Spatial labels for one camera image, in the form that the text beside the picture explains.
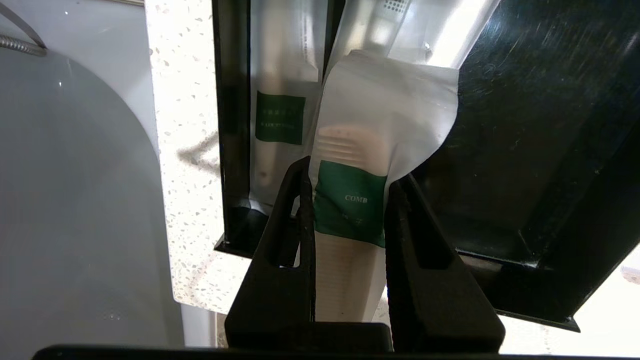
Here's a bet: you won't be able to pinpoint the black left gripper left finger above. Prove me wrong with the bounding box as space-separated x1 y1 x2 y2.
225 156 317 326

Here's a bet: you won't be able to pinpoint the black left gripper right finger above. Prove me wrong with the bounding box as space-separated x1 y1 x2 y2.
385 174 506 353

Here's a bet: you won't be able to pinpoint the black amenity tray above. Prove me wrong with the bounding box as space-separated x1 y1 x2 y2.
211 0 640 333

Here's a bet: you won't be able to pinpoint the comb packet with green label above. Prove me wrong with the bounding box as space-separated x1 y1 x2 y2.
307 49 460 323

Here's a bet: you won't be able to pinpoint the white bathtub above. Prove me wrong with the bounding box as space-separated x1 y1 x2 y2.
0 0 186 360

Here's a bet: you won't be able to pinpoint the long packet with green label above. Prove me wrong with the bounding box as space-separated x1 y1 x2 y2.
249 0 328 213

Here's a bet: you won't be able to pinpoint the packets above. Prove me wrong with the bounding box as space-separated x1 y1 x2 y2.
327 0 501 69

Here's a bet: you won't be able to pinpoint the metal shower hose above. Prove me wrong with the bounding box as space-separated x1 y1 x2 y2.
0 2 48 57

